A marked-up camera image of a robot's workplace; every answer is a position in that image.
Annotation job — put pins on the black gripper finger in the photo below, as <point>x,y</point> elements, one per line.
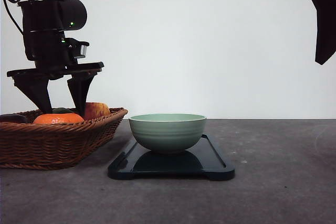
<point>79,85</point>
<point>36,89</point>
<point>326,29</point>

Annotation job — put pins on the green ceramic bowl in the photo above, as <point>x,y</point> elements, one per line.
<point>167,132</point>

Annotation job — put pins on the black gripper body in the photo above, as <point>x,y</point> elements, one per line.
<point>50,52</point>

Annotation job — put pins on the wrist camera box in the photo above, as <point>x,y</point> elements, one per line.
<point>75,49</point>

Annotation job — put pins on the dark rectangular tray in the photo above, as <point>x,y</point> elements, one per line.
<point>201,161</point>

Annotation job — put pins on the red yellow apple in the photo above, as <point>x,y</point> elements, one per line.
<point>95,109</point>

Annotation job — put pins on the orange mandarin fruit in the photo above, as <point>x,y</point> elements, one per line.
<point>58,118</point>

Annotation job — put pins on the brown wicker basket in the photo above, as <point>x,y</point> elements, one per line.
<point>38,146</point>

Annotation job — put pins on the green fruit in basket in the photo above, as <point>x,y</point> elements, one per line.
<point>62,110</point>

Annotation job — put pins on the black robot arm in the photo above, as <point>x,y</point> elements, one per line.
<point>44,26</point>

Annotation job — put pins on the dark purple fruit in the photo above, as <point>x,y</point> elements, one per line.
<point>12,118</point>

